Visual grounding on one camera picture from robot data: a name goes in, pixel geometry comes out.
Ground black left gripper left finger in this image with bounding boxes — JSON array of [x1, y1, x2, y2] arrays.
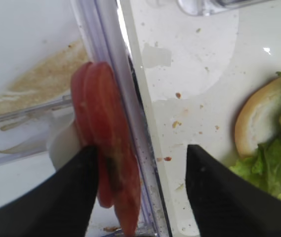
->
[[0, 146, 98, 237]]

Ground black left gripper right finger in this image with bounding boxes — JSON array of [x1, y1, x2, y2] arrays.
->
[[185, 144, 281, 237]]

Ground red tomato slices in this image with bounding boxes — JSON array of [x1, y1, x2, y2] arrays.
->
[[71, 62, 141, 237]]

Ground clear tomato channel holder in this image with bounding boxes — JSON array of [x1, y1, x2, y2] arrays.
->
[[0, 95, 74, 165]]

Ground bottom bun slice on tray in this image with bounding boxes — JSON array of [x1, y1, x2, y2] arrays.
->
[[234, 72, 281, 158]]

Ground white rectangular metal tray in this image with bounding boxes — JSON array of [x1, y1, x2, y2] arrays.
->
[[120, 0, 281, 237]]

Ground clear plastic salad box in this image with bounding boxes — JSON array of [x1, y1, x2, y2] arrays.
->
[[177, 0, 268, 16]]

